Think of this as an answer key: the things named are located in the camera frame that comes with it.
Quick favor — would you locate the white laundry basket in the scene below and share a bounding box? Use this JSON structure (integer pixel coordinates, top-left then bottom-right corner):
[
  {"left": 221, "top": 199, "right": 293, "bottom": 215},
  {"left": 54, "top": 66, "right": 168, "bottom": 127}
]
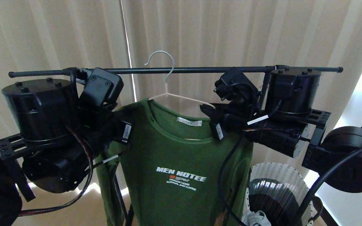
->
[{"left": 245, "top": 162, "right": 323, "bottom": 226}]

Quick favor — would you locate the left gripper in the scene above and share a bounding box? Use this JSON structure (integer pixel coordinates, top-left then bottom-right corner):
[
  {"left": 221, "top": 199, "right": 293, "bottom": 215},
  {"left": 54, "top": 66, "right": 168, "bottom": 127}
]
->
[{"left": 22, "top": 108, "right": 133, "bottom": 194}]

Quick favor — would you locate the pale grey garment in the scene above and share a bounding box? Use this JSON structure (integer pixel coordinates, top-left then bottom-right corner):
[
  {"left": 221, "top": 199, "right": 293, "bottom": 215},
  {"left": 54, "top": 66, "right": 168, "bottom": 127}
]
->
[{"left": 242, "top": 210, "right": 271, "bottom": 226}]

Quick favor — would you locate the beige curtain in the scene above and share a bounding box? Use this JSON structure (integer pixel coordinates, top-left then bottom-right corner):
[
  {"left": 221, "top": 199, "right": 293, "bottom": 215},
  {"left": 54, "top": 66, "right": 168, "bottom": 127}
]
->
[{"left": 0, "top": 0, "right": 362, "bottom": 196}]

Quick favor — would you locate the green long-sleeved shirt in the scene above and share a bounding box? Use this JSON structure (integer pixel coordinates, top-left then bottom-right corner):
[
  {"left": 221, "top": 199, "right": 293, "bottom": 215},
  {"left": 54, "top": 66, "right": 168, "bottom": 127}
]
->
[{"left": 96, "top": 99, "right": 254, "bottom": 226}]

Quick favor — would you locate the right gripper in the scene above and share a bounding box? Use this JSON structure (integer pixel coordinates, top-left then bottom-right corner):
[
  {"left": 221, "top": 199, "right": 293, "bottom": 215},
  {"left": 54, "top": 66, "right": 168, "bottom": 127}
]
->
[{"left": 210, "top": 108, "right": 309, "bottom": 158}]

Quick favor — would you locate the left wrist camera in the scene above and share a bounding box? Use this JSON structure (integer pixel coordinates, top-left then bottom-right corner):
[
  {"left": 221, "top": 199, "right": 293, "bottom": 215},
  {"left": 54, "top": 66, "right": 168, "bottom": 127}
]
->
[{"left": 80, "top": 67, "right": 124, "bottom": 109}]

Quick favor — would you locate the pink clothes hanger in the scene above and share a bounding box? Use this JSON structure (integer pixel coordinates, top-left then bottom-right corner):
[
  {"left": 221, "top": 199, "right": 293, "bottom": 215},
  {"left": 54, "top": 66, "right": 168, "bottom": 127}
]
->
[{"left": 144, "top": 50, "right": 216, "bottom": 110}]

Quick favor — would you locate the black clothes rack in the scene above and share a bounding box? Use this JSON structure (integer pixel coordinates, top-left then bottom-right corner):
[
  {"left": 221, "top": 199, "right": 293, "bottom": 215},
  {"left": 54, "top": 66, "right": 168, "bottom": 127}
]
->
[{"left": 8, "top": 65, "right": 343, "bottom": 226}]

